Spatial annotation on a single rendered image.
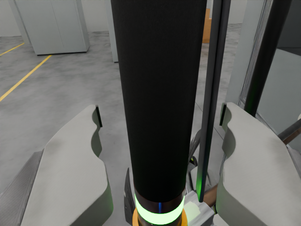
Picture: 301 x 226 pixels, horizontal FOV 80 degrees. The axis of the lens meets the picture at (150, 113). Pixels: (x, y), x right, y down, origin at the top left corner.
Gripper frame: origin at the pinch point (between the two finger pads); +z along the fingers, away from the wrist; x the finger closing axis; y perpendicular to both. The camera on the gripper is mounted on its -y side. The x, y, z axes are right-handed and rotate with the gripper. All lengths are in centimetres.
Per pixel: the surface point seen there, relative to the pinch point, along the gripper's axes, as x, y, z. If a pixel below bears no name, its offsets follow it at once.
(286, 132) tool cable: 17.6, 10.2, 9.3
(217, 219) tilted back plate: 20, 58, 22
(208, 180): 19, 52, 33
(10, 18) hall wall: -798, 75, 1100
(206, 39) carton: 213, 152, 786
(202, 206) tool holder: 4.2, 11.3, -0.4
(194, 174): 14, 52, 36
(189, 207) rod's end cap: 2.8, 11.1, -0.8
